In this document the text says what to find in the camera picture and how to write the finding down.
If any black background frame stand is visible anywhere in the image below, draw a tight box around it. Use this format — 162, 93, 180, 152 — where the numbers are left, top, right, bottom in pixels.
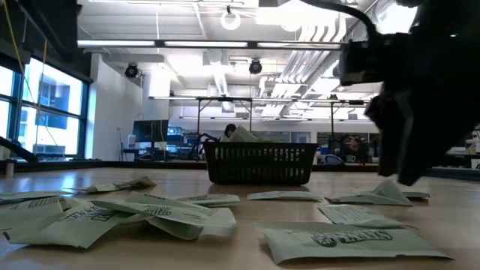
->
196, 96, 254, 142
329, 99, 376, 151

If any long ceiling light strip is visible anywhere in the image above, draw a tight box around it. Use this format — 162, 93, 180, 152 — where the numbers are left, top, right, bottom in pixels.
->
76, 38, 344, 52

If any white ring ceiling lamp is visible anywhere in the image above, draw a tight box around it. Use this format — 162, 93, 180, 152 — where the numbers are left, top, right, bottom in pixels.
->
220, 9, 242, 32

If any black slotted plastic basket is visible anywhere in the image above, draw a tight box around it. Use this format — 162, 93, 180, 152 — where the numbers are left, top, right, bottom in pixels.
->
202, 141, 320, 186

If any blue framed window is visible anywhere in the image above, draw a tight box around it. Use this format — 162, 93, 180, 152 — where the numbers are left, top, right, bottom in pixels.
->
0, 55, 91, 161

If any black computer monitor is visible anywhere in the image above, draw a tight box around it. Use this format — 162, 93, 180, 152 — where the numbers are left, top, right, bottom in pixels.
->
132, 119, 170, 143

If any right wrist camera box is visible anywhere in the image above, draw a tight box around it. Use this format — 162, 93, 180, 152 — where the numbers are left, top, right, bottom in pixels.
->
339, 39, 380, 87

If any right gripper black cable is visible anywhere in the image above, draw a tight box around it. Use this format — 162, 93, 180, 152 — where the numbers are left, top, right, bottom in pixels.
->
299, 0, 380, 42

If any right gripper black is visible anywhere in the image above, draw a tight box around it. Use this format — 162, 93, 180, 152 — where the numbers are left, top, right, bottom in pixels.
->
365, 0, 480, 187

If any yellow power cable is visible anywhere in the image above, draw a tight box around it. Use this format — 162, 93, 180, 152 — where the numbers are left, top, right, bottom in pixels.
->
32, 37, 52, 151

